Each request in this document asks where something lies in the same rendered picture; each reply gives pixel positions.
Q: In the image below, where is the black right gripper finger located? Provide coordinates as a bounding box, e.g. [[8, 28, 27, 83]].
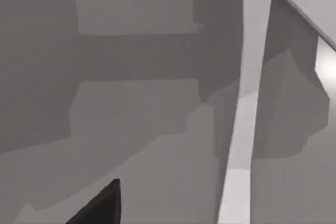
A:
[[65, 178, 122, 224]]

